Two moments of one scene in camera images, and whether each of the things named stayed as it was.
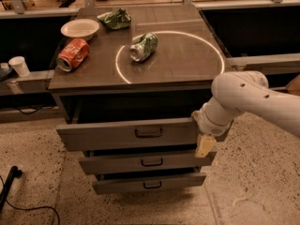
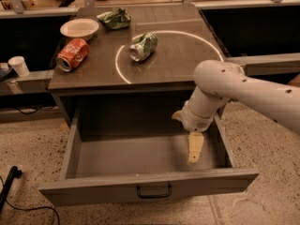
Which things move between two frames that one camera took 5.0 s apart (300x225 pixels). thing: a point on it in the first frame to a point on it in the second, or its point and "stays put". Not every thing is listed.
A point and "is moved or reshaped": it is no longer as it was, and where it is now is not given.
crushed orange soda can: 72,55 stays put
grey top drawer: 141,134 is moved or reshaped
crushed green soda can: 143,46 stays put
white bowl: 82,28 stays put
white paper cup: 20,65 stays put
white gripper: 208,125 to 196,120
